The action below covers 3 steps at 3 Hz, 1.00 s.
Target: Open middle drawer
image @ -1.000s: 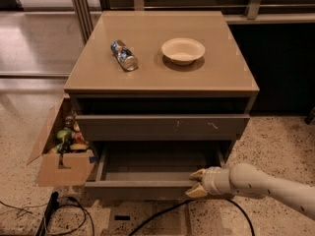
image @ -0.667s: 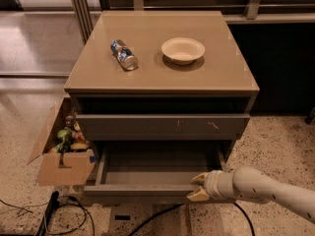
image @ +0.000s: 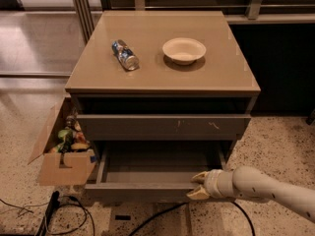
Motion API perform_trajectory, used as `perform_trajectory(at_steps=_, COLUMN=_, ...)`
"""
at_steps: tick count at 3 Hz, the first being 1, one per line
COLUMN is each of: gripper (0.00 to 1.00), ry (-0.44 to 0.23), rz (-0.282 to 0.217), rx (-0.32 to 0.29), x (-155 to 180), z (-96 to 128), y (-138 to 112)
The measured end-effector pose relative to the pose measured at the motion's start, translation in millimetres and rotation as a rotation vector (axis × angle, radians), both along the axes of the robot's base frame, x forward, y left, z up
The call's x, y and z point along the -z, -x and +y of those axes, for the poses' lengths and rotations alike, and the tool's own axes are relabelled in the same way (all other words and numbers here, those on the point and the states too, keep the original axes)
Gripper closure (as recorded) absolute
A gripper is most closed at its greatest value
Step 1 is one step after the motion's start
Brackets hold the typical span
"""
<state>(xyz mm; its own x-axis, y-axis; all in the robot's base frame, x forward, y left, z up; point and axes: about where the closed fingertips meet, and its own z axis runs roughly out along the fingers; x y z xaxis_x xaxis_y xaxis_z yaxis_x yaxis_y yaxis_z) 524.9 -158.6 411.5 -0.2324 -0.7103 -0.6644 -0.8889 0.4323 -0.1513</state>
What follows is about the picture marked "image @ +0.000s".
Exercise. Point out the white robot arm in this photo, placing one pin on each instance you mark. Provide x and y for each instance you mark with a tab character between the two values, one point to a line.
250	184

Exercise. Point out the grey drawer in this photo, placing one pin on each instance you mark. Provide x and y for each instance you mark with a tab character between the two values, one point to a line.
162	127
154	172

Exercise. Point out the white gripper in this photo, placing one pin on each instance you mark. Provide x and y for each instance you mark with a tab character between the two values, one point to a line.
215	183

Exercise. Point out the white paper bowl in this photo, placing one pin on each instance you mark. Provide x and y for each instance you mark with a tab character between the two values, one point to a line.
184	51

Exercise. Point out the grey top drawer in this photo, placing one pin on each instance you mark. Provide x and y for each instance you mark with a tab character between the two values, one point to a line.
162	127

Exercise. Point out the black power strip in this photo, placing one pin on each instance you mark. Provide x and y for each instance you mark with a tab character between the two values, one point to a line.
52	206

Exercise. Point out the grey drawer cabinet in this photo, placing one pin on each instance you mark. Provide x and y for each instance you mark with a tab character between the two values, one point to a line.
220	82

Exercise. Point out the dark object at right edge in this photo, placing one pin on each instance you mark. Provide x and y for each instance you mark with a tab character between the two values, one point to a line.
311	118

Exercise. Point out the cardboard box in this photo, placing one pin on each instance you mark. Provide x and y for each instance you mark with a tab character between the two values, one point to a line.
69	168

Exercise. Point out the metal railing frame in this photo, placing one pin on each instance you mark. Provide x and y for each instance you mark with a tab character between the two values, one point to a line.
247	18

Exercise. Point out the toy items in box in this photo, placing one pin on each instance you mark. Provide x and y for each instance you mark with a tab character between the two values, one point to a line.
71	137

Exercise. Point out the blue silver soda can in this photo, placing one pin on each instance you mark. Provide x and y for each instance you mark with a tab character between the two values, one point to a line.
125	55

